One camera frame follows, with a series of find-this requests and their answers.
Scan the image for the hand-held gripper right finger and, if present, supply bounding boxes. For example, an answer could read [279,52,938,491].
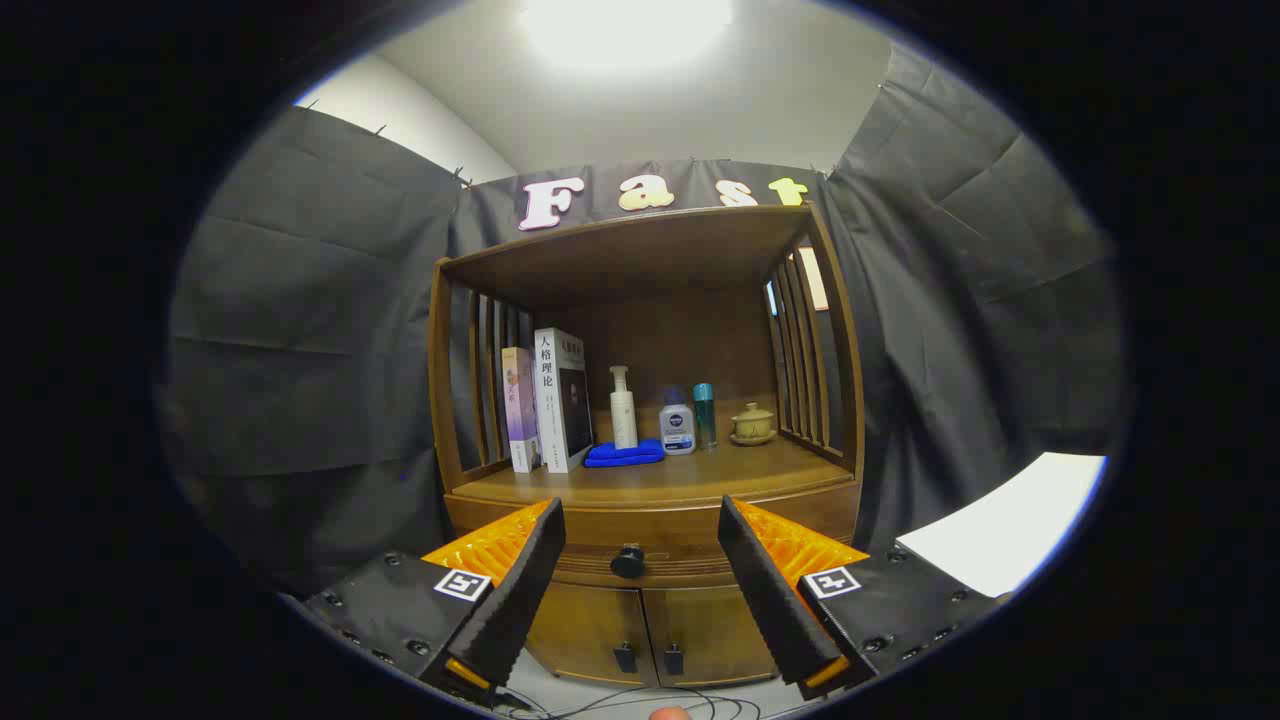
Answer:
[717,494,1006,701]

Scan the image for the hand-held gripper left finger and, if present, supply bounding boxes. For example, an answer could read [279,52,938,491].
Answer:
[300,497,567,701]

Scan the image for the wooden drawer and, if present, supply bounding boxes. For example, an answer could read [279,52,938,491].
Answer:
[447,480,863,591]

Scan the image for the wooden cabinet door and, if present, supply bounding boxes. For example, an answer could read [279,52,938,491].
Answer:
[525,580,661,689]
[640,585,781,689]

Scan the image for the brown wooden cabinet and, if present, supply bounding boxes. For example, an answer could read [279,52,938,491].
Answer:
[428,203,867,691]

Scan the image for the blue folded cloth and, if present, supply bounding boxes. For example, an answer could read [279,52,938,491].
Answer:
[584,438,667,469]

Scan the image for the purple book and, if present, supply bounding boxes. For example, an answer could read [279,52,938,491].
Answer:
[501,346,544,474]

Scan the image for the white bottle blue pump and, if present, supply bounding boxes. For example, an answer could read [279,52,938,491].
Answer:
[659,386,697,457]

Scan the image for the thick white book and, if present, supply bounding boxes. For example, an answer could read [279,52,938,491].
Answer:
[533,327,595,474]

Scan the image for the white flat table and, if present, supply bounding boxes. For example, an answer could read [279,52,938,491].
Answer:
[895,452,1109,599]

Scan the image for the black floor cables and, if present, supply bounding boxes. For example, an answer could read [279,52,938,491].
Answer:
[495,683,791,720]

